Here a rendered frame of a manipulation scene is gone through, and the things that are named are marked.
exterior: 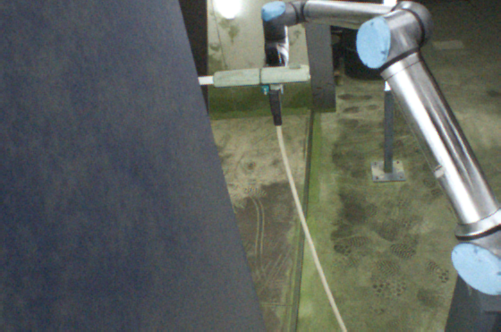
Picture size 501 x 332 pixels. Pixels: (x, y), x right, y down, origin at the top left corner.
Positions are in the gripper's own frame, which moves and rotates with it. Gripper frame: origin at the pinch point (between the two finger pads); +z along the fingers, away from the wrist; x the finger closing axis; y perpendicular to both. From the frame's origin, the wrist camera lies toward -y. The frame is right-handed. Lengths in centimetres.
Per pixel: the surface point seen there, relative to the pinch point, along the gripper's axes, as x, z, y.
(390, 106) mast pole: -55, -81, 66
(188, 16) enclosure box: 26.2, -13.8, -20.9
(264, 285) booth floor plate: 15, 6, 107
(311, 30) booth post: -13, -166, 53
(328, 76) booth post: -24, -163, 90
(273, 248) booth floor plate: 13, -18, 109
